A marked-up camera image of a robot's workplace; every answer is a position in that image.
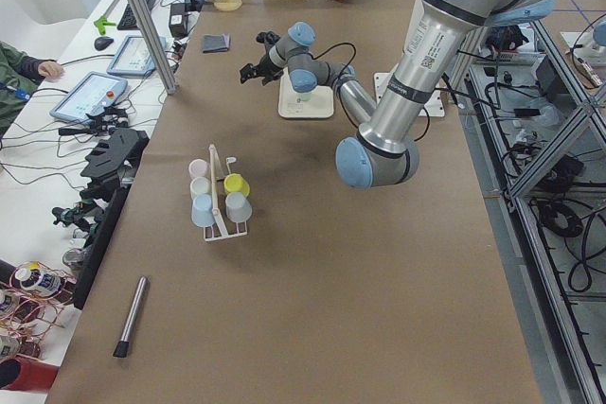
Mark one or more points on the black perforated bracket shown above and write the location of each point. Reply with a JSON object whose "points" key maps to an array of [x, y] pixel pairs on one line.
{"points": [[123, 149]]}

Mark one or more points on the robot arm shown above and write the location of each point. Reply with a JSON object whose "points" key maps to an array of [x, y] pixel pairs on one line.
{"points": [[382, 152]]}

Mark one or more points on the grey folded cloth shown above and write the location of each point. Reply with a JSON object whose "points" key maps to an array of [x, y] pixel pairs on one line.
{"points": [[216, 43]]}

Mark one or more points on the near teach pendant tablet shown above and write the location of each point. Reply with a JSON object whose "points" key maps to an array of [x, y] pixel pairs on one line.
{"points": [[91, 96]]}

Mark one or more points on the person's hand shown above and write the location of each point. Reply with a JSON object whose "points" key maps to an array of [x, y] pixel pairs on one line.
{"points": [[50, 70]]}

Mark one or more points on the green plastic clamp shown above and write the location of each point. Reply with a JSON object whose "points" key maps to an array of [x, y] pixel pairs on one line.
{"points": [[101, 24]]}

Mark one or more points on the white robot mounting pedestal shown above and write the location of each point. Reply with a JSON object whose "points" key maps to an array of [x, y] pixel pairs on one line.
{"points": [[433, 107]]}

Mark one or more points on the metal cylinder with black tip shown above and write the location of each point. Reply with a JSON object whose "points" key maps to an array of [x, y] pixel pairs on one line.
{"points": [[123, 344]]}

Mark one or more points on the cream rabbit tray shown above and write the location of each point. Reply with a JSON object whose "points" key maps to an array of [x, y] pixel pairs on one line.
{"points": [[320, 106]]}

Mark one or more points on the red cylinder container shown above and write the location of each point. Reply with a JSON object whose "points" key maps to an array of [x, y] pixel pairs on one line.
{"points": [[26, 375]]}

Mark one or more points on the black computer mouse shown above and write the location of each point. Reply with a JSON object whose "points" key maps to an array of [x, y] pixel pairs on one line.
{"points": [[102, 42]]}

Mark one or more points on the teach pendant tablet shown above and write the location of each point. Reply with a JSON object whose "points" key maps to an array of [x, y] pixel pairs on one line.
{"points": [[91, 96], [132, 59]]}

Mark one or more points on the far teach pendant tablet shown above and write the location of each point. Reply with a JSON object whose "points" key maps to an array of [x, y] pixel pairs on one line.
{"points": [[132, 59]]}

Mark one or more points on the black power adapter box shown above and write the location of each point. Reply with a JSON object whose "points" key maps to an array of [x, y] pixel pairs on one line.
{"points": [[178, 20]]}

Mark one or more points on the white wire cup rack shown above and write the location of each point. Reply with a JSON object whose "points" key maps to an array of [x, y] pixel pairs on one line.
{"points": [[222, 228]]}

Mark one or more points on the yellow cup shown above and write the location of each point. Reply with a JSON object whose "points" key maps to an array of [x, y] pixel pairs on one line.
{"points": [[235, 182]]}

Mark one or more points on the grey cup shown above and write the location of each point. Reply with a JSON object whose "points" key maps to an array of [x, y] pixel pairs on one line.
{"points": [[238, 208]]}

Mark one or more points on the green cup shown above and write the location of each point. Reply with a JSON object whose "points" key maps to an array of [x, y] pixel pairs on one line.
{"points": [[303, 97]]}

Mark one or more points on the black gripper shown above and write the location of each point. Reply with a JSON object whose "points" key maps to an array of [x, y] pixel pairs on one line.
{"points": [[263, 65]]}

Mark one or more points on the pink cup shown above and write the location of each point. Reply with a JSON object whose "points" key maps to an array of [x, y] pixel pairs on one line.
{"points": [[198, 168]]}

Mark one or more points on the white label bottle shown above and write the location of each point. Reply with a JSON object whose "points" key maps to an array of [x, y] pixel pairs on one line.
{"points": [[38, 281]]}

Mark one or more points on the aluminium frame post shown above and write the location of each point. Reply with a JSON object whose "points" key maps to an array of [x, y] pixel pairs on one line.
{"points": [[149, 32]]}

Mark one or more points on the light blue cup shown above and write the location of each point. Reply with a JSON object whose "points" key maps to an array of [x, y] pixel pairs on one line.
{"points": [[202, 211]]}

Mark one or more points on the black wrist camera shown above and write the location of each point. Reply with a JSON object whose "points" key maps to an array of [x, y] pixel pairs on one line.
{"points": [[267, 38]]}

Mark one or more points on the cream white cup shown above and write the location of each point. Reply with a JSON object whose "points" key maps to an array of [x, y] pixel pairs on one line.
{"points": [[199, 186]]}

